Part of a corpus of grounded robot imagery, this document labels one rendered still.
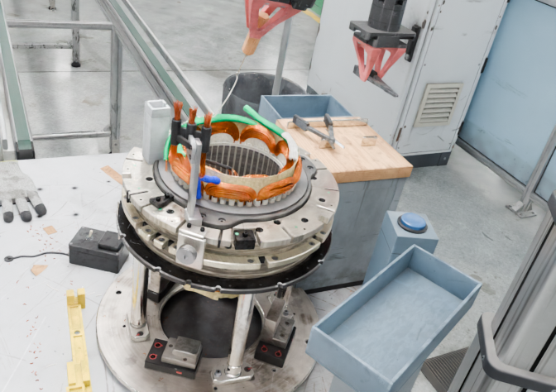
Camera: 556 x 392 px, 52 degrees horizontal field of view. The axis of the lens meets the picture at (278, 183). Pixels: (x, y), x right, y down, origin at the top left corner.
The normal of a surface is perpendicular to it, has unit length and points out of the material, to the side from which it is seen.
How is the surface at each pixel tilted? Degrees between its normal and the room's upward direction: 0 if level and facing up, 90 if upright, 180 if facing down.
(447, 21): 90
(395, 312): 0
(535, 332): 90
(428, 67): 90
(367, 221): 90
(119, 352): 0
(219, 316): 0
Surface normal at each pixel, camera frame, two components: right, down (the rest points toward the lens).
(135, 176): 0.17, -0.84
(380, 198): 0.39, 0.54
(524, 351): -0.20, 0.49
